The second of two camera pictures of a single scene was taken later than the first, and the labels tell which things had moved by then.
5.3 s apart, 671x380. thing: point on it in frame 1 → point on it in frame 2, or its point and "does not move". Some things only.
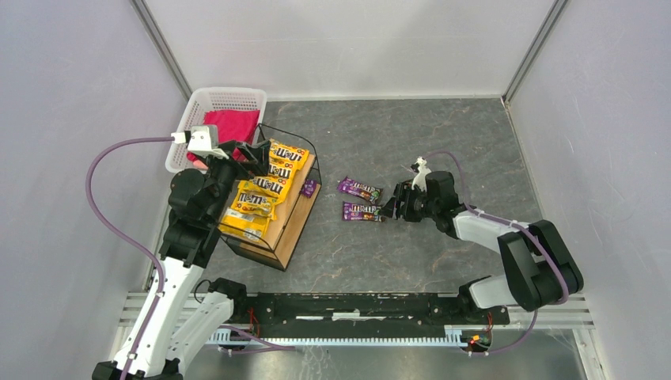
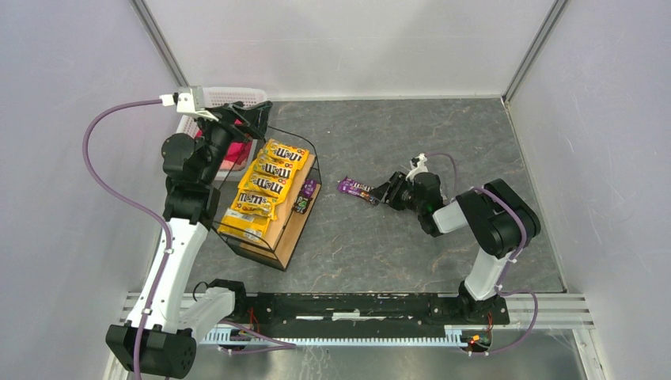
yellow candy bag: [255, 203] does not move
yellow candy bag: [282, 168] does not move
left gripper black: [240, 155] → [240, 124]
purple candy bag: [354, 211] → [301, 203]
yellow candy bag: [249, 226] does not move
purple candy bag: [361, 189] does not move
